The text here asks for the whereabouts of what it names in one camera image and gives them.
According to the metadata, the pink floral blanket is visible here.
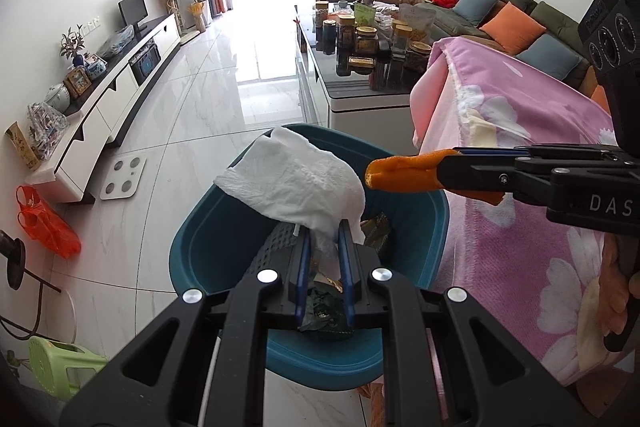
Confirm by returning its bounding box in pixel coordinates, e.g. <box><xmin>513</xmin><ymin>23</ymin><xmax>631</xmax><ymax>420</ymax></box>
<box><xmin>410</xmin><ymin>36</ymin><xmax>640</xmax><ymax>404</ymax></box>

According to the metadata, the picture frame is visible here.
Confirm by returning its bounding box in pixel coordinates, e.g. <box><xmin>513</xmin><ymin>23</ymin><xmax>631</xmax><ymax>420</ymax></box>
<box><xmin>63</xmin><ymin>68</ymin><xmax>93</xmax><ymax>100</ymax></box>

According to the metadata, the white tissue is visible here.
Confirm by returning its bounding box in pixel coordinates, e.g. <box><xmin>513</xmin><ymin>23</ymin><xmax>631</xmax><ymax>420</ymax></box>
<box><xmin>214</xmin><ymin>126</ymin><xmax>367</xmax><ymax>280</ymax></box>

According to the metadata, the blue-grey cushion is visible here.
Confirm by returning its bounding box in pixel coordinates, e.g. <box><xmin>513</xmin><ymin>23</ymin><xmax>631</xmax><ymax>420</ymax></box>
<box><xmin>452</xmin><ymin>0</ymin><xmax>501</xmax><ymax>27</ymax></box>
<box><xmin>515</xmin><ymin>34</ymin><xmax>584</xmax><ymax>80</ymax></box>

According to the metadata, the orange cushion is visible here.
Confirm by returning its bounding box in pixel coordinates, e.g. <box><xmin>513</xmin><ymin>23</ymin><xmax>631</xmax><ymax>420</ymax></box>
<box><xmin>479</xmin><ymin>2</ymin><xmax>547</xmax><ymax>56</ymax></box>

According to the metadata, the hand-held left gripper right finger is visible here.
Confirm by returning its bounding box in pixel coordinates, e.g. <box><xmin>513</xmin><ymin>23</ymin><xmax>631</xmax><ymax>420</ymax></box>
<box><xmin>337</xmin><ymin>219</ymin><xmax>591</xmax><ymax>427</ymax></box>

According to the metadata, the dark glass coffee table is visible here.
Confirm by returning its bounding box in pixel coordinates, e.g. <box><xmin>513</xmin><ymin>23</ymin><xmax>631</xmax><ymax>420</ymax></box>
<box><xmin>294</xmin><ymin>2</ymin><xmax>437</xmax><ymax>144</ymax></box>

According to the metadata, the green clear snack packet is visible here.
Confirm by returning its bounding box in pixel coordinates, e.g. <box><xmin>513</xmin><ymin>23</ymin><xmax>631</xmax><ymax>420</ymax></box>
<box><xmin>299</xmin><ymin>287</ymin><xmax>354</xmax><ymax>337</ymax></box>

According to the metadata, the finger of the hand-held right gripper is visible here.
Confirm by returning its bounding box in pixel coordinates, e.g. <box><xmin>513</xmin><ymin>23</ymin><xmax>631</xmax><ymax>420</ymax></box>
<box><xmin>452</xmin><ymin>145</ymin><xmax>622</xmax><ymax>160</ymax></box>
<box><xmin>435</xmin><ymin>154</ymin><xmax>552</xmax><ymax>204</ymax></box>

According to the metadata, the orange peel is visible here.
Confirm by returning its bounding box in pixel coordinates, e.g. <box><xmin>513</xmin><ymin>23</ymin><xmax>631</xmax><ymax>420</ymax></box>
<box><xmin>365</xmin><ymin>149</ymin><xmax>506</xmax><ymax>206</ymax></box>

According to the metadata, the blue white ceramic jar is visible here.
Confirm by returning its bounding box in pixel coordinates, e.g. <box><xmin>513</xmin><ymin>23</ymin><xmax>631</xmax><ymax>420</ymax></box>
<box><xmin>85</xmin><ymin>57</ymin><xmax>109</xmax><ymax>80</ymax></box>

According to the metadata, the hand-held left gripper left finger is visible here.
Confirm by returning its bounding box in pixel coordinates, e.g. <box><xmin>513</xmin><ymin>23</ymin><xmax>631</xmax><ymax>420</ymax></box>
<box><xmin>59</xmin><ymin>234</ymin><xmax>313</xmax><ymax>427</ymax></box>

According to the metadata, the beige paper bag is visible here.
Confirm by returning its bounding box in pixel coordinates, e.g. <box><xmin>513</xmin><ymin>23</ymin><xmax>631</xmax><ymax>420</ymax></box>
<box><xmin>398</xmin><ymin>3</ymin><xmax>437</xmax><ymax>43</ymax></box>

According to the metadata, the white bathroom scale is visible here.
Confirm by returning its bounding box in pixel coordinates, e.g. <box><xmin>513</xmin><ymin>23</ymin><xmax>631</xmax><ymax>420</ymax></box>
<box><xmin>100</xmin><ymin>155</ymin><xmax>148</xmax><ymax>200</ymax></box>

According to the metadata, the gold box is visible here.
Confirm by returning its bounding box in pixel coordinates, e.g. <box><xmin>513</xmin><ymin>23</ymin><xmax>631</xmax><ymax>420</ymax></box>
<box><xmin>5</xmin><ymin>122</ymin><xmax>41</xmax><ymax>172</ymax></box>

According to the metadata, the group of glass jars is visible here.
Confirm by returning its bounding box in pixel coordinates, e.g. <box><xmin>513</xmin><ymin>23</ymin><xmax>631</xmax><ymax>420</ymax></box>
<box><xmin>314</xmin><ymin>0</ymin><xmax>434</xmax><ymax>78</ymax></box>

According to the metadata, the green plastic stool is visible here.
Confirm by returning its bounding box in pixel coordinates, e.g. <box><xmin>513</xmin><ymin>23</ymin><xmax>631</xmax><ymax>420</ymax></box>
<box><xmin>27</xmin><ymin>336</ymin><xmax>109</xmax><ymax>401</ymax></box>

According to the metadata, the black monitor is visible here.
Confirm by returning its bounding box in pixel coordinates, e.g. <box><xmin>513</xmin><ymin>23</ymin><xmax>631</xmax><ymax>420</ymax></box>
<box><xmin>118</xmin><ymin>0</ymin><xmax>150</xmax><ymax>33</ymax></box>

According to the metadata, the clear plastic bag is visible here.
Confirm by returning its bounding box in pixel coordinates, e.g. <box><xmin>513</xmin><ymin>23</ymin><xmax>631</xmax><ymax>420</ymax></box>
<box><xmin>27</xmin><ymin>101</ymin><xmax>69</xmax><ymax>163</ymax></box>

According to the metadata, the white black tv cabinet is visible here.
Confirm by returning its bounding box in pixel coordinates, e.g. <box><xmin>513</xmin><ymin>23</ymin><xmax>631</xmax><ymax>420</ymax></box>
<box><xmin>25</xmin><ymin>12</ymin><xmax>182</xmax><ymax>206</ymax></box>

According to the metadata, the black metal stand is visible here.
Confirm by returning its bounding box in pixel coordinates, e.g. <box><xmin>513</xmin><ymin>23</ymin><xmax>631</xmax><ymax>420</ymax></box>
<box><xmin>0</xmin><ymin>229</ymin><xmax>76</xmax><ymax>343</ymax></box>

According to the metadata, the vase with yellow flowers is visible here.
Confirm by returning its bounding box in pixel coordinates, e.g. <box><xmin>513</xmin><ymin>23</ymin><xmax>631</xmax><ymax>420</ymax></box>
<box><xmin>187</xmin><ymin>2</ymin><xmax>207</xmax><ymax>33</ymax></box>

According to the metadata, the teal trash bin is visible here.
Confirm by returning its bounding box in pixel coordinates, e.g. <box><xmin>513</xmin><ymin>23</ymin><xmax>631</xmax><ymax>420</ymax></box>
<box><xmin>169</xmin><ymin>123</ymin><xmax>449</xmax><ymax>392</ymax></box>

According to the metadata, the orange plastic bag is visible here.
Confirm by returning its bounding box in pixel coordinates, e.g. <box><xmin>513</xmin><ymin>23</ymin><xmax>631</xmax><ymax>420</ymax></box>
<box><xmin>16</xmin><ymin>185</ymin><xmax>82</xmax><ymax>259</ymax></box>

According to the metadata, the small potted plant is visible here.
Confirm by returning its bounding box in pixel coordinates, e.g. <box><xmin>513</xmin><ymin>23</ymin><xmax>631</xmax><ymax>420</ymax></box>
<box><xmin>60</xmin><ymin>25</ymin><xmax>86</xmax><ymax>68</ymax></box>

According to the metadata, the green serrated wrapper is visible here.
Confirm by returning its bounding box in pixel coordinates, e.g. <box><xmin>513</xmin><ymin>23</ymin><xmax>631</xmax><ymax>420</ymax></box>
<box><xmin>361</xmin><ymin>213</ymin><xmax>395</xmax><ymax>254</ymax></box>

